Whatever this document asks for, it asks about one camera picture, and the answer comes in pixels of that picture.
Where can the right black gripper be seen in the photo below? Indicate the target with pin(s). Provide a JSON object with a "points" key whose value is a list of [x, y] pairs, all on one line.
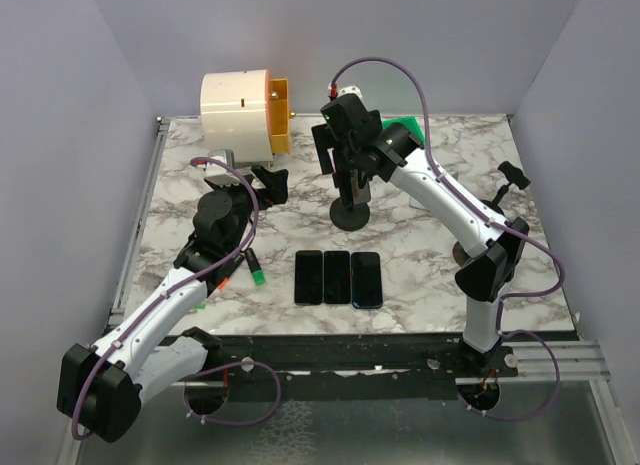
{"points": [[339, 159]]}

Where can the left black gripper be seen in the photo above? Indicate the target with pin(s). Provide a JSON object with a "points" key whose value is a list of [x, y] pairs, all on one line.
{"points": [[274, 190]]}

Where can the black phone stand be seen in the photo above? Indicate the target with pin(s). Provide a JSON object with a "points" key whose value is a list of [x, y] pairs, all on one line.
{"points": [[350, 211], [514, 176]]}

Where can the black phone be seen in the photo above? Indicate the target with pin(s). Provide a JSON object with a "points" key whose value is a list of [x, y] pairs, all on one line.
{"points": [[308, 280]]}

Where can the round wooden base stand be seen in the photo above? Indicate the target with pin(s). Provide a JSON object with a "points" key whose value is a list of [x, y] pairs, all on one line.
{"points": [[460, 256]]}

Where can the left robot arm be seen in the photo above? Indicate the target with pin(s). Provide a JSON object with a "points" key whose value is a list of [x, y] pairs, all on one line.
{"points": [[103, 386]]}

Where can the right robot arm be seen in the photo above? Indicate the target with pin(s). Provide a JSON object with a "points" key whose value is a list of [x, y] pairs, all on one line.
{"points": [[494, 243]]}

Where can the green plastic bin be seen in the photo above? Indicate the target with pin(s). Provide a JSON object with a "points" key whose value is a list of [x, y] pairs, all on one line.
{"points": [[408, 122]]}

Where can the white cylindrical drawer box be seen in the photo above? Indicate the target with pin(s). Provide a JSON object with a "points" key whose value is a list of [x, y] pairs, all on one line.
{"points": [[234, 114]]}

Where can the green highlighter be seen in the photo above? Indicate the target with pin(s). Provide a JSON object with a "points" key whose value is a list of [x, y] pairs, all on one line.
{"points": [[254, 267]]}

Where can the orange drawer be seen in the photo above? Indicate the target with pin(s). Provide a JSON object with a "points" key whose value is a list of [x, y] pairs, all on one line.
{"points": [[279, 116]]}

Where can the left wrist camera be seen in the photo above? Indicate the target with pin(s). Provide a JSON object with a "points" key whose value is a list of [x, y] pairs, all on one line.
{"points": [[217, 177]]}

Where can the black mounting rail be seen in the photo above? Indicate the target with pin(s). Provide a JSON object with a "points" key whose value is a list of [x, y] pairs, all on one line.
{"points": [[346, 367]]}

